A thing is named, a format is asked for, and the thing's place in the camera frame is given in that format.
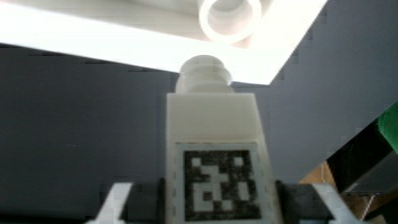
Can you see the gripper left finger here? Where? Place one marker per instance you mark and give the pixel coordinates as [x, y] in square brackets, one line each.
[112, 206]

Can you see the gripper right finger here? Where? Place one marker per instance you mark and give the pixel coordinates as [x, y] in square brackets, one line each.
[312, 205]

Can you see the white leg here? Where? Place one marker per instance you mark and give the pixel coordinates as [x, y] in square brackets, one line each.
[218, 183]

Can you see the white square tabletop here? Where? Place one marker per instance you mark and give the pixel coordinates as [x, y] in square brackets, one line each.
[153, 32]

